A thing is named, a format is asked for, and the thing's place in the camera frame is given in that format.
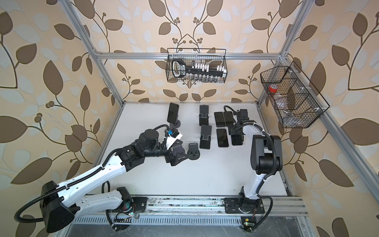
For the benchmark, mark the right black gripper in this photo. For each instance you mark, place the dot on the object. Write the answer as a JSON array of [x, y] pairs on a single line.
[[231, 129]]

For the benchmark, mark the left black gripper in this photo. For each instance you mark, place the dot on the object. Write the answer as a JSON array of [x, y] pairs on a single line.
[[174, 160]]

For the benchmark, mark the green phone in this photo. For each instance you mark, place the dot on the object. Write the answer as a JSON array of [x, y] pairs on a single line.
[[229, 118]]

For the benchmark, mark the black phone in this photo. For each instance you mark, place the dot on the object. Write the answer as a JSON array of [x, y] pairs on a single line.
[[219, 119]]

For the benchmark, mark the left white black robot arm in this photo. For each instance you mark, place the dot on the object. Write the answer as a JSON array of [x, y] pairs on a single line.
[[60, 204]]

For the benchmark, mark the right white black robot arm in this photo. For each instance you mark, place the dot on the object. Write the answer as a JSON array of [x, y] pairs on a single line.
[[265, 156]]

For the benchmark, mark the front left purple stand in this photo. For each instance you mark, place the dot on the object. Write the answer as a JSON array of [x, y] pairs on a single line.
[[179, 154]]

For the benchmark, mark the front right black stand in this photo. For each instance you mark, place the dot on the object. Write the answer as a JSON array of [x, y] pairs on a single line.
[[193, 151]]

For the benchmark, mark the black stand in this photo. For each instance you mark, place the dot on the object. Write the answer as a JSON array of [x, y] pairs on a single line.
[[203, 115], [193, 151], [205, 137]]

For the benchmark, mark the back left round stand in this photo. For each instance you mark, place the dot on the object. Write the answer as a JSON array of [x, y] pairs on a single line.
[[177, 124]]

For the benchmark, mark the middle right black stand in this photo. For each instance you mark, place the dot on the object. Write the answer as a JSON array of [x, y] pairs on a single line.
[[205, 137]]

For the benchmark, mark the back right black stand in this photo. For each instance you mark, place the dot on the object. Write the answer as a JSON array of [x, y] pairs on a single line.
[[203, 115]]

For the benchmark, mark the red capped clear item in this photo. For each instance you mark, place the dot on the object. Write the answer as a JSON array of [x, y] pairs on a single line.
[[273, 89]]

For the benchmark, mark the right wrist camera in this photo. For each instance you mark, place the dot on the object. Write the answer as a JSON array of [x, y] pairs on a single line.
[[242, 115]]

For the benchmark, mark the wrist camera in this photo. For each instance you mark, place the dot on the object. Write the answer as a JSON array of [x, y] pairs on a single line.
[[172, 136], [242, 115]]

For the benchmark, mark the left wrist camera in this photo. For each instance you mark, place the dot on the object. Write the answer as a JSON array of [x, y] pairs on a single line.
[[172, 136]]

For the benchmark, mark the front aluminium rail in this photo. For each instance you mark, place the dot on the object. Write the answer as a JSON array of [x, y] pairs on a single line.
[[210, 210]]

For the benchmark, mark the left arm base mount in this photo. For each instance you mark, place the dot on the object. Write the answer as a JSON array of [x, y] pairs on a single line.
[[136, 204]]

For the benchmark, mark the right wire basket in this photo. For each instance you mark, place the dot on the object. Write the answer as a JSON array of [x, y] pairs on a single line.
[[298, 102]]

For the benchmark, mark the wire basket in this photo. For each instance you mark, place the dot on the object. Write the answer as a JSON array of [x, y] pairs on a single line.
[[212, 56], [298, 102]]

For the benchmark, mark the back wire basket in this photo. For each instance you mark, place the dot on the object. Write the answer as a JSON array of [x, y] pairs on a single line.
[[212, 56]]

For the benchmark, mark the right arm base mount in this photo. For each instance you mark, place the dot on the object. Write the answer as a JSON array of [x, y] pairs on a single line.
[[243, 206]]

